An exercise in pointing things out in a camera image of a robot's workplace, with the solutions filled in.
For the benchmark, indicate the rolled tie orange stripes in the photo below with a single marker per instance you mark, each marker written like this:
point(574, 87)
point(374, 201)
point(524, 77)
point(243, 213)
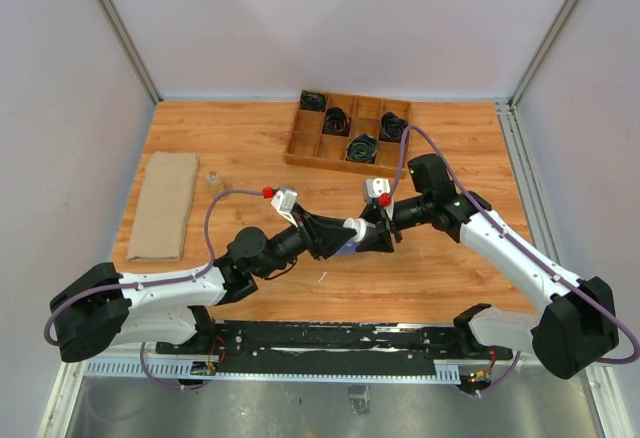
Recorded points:
point(336, 122)

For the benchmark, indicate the white pill bottle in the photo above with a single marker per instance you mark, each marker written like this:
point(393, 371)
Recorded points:
point(361, 227)

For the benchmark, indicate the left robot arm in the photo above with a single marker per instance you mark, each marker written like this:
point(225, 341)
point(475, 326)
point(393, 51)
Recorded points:
point(104, 307)

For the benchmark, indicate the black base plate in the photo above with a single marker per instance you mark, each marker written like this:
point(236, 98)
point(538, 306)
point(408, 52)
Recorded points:
point(329, 349)

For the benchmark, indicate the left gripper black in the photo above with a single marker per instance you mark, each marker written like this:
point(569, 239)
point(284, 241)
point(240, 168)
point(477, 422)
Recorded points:
point(323, 236)

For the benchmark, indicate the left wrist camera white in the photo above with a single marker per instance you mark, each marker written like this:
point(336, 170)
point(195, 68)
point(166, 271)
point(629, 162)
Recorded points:
point(283, 202)

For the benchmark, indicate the blue weekly pill organizer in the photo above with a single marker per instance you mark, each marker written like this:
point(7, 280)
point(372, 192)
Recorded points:
point(347, 249)

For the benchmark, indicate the beige folded cloth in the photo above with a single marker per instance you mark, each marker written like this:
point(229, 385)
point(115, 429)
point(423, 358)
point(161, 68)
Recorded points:
point(163, 208)

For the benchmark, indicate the wooden compartment tray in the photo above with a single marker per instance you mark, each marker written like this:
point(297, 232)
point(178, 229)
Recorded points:
point(309, 147)

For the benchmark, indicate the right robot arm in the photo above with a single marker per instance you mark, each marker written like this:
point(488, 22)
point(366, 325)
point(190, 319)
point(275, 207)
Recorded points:
point(570, 327)

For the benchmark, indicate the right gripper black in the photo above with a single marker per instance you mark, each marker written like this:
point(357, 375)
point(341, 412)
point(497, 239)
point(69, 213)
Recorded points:
point(379, 239)

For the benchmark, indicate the small glass bottle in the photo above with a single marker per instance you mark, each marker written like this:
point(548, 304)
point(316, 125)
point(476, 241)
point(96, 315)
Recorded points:
point(217, 185)

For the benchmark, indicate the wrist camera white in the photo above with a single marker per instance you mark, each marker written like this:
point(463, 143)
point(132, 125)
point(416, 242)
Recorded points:
point(283, 202)
point(374, 188)

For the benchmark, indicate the rolled tie green pattern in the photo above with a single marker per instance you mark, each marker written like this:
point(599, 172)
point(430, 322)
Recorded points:
point(362, 149)

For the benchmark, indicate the rolled tie top left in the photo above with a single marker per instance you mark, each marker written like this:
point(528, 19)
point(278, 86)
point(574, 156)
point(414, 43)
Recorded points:
point(313, 101)

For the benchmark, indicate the rolled tie right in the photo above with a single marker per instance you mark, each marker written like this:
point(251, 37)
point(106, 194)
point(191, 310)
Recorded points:
point(392, 127)

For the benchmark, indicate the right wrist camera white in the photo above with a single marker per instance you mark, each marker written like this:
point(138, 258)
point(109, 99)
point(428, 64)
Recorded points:
point(374, 188)

